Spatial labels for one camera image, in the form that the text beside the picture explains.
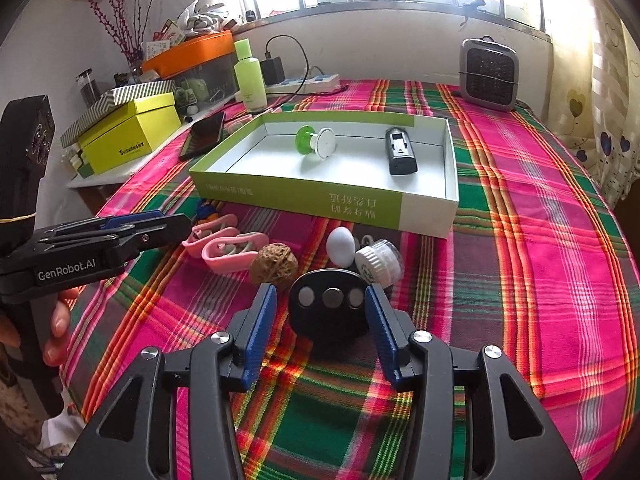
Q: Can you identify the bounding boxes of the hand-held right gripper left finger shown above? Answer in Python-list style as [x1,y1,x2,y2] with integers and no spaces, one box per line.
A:
[60,282,278,480]

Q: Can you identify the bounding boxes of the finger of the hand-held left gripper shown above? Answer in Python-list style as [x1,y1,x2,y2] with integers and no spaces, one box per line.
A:
[45,209,171,241]
[34,214,193,267]

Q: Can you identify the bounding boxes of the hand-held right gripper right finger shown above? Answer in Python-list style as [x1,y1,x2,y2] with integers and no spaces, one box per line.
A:
[364,282,583,480]

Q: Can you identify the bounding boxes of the black white round device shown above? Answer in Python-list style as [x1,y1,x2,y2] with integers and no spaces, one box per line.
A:
[288,269,373,353]

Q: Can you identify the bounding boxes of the brown walnut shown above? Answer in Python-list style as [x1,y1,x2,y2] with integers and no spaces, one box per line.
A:
[249,242,299,287]

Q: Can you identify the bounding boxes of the pink plastic clip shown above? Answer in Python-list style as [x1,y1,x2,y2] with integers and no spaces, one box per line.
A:
[200,231,271,274]
[222,114,253,136]
[181,214,240,248]

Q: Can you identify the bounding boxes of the white egg-shaped knob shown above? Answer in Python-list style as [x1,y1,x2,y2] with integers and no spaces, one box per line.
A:
[326,226,357,267]

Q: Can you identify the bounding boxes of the green white cardboard box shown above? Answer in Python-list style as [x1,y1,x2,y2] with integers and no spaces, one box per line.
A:
[189,111,460,239]

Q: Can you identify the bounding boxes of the person's left hand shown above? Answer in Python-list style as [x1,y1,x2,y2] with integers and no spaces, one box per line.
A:
[0,285,82,368]

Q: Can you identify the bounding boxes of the yellow green cardboard box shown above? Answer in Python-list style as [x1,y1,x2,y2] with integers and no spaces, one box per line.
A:
[77,92,182,176]

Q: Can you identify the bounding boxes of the striped gift box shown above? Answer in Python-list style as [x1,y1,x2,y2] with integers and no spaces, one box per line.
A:
[60,80,178,148]

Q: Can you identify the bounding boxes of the dark glass jar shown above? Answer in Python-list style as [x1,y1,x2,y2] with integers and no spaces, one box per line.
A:
[76,68,103,109]

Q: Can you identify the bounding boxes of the black smartphone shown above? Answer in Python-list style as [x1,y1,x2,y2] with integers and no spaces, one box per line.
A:
[178,111,227,162]

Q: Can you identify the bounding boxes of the pink green plaid tablecloth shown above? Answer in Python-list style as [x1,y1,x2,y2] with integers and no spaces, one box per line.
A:
[60,78,636,480]

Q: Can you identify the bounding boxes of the glass tank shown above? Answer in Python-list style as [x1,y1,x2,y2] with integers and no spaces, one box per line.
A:
[170,52,238,111]

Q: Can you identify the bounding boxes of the red berry branches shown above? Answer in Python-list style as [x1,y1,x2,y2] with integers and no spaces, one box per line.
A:
[82,0,166,68]

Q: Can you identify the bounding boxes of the green white spool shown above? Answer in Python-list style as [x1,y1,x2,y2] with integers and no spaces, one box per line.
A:
[295,125,336,159]

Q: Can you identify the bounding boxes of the orange tank lid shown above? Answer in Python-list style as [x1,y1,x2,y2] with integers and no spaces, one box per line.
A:
[141,30,236,80]

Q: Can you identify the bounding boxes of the light green bottle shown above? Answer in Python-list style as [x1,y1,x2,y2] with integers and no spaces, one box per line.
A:
[233,38,268,113]

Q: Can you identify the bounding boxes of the black rectangular device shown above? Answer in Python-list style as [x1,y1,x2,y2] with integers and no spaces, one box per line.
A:
[384,126,418,177]

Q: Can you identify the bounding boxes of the printed paper packets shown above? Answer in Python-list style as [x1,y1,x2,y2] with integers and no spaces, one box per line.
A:
[142,20,186,61]

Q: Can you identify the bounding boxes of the black charger plug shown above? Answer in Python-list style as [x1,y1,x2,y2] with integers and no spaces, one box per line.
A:
[261,56,286,86]

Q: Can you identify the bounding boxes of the white plastic bag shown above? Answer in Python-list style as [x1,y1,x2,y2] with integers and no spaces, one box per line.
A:
[177,0,236,41]

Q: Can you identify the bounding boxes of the white blue power strip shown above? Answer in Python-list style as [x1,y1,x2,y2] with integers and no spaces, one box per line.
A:
[265,74,341,95]

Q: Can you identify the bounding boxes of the grey space heater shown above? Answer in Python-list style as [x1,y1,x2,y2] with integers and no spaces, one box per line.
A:
[459,36,521,112]

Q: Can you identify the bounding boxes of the floral curtain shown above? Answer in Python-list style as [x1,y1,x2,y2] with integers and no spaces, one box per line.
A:
[550,0,640,211]

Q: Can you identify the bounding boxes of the black window latch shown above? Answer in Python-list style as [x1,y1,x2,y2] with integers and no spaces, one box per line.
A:
[460,0,488,28]

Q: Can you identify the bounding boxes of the black charger cable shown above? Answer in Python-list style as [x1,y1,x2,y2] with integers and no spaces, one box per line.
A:
[264,35,310,93]

